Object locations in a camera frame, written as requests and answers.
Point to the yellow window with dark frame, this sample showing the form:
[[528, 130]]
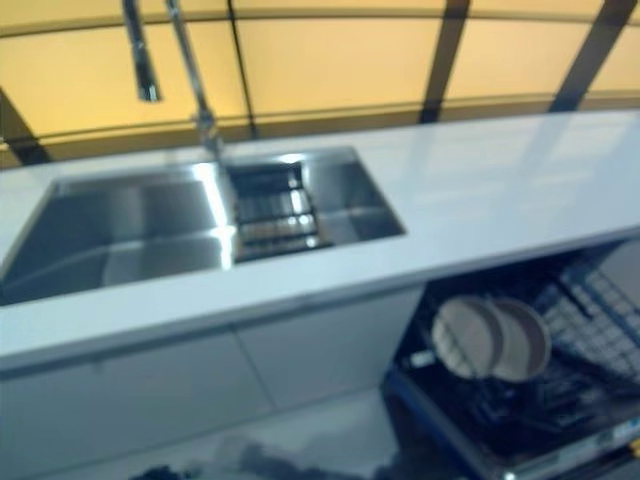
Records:
[[340, 55]]

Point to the grey grid dishwasher basket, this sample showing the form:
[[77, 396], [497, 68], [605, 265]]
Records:
[[595, 320]]

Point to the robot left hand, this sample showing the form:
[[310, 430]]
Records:
[[170, 474]]

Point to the stainless steel sink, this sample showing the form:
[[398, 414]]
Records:
[[115, 230]]

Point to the white round plate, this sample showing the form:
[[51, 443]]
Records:
[[462, 335], [525, 340]]

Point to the chrome pull-out faucet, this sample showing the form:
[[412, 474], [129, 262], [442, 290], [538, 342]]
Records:
[[145, 70]]

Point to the white glossy cabinet door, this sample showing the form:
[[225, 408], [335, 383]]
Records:
[[130, 400], [330, 345]]

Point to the black roll-up sink rack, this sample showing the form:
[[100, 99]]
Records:
[[280, 215]]

